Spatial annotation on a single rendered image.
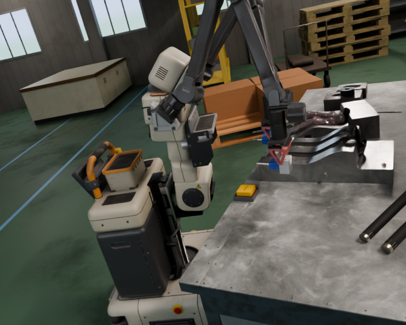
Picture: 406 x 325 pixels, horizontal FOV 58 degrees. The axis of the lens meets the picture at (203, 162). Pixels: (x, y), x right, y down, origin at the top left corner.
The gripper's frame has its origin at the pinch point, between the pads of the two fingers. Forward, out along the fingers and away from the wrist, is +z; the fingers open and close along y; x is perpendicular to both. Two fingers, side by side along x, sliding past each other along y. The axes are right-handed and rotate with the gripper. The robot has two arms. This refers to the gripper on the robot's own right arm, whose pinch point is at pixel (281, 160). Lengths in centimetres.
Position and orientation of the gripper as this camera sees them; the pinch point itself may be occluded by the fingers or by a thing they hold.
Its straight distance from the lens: 139.6
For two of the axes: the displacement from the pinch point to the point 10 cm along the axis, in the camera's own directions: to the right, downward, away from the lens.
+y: 4.2, -4.4, 7.9
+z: 1.9, 9.0, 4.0
